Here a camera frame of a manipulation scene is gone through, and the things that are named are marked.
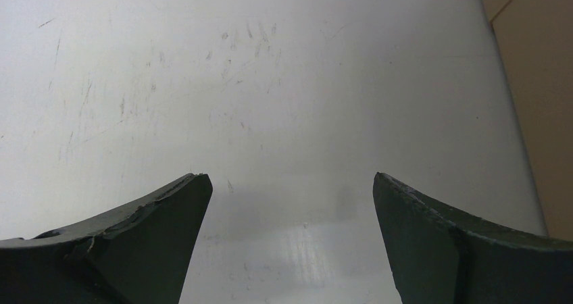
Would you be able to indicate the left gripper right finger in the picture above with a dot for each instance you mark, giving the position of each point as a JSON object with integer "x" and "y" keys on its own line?
{"x": 440, "y": 254}

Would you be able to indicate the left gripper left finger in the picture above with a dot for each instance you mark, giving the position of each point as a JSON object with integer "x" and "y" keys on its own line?
{"x": 138, "y": 252}

